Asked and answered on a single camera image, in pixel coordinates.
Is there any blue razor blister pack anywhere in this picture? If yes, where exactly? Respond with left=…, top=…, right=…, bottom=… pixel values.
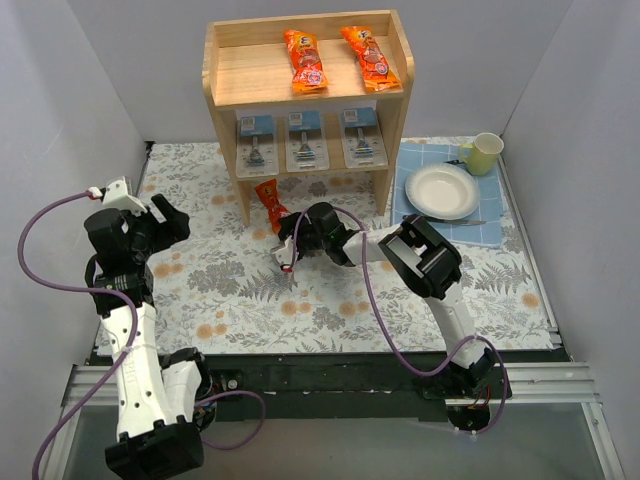
left=339, top=107, right=388, bottom=169
left=285, top=110, right=330, bottom=172
left=236, top=115, right=279, bottom=179

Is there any wooden two-tier shelf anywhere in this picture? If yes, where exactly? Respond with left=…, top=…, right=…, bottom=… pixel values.
left=202, top=10, right=415, bottom=224

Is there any orange razor pack long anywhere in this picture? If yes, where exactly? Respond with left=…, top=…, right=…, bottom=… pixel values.
left=340, top=26, right=402, bottom=94

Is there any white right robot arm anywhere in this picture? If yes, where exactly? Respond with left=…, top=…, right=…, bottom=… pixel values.
left=271, top=202, right=501, bottom=398

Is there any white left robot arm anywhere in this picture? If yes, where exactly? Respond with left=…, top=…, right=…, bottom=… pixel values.
left=84, top=194, right=213, bottom=479

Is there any floral patterned table mat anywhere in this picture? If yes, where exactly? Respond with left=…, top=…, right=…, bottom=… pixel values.
left=97, top=138, right=554, bottom=355

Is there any white paper plate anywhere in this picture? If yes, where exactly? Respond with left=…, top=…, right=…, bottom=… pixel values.
left=404, top=163, right=479, bottom=220

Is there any yellow-green mug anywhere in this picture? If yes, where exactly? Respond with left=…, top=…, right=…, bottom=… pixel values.
left=458, top=132, right=504, bottom=176

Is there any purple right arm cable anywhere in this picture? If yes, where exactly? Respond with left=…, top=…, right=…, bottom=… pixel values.
left=287, top=207, right=511, bottom=435

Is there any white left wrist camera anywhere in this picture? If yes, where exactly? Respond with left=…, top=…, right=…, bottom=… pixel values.
left=88, top=176, right=148, bottom=216

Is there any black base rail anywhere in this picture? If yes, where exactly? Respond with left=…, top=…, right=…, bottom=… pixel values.
left=62, top=349, right=601, bottom=421

